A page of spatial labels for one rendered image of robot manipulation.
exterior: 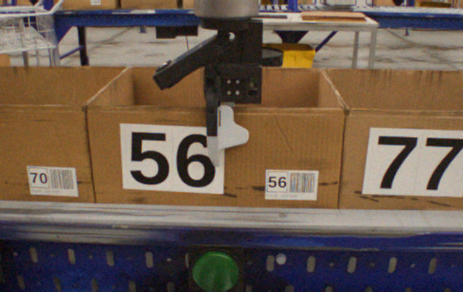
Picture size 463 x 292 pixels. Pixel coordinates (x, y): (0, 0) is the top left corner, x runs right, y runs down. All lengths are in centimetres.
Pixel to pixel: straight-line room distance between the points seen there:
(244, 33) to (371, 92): 43
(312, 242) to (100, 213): 32
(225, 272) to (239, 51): 33
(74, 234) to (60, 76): 41
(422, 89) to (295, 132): 40
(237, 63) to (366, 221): 30
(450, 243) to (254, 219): 30
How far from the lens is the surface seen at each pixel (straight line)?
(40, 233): 81
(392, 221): 77
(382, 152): 77
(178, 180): 77
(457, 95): 110
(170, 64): 71
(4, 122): 83
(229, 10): 66
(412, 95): 107
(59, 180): 83
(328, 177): 77
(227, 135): 70
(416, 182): 80
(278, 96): 102
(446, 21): 528
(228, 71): 68
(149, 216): 76
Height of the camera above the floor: 126
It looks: 21 degrees down
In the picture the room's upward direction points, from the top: straight up
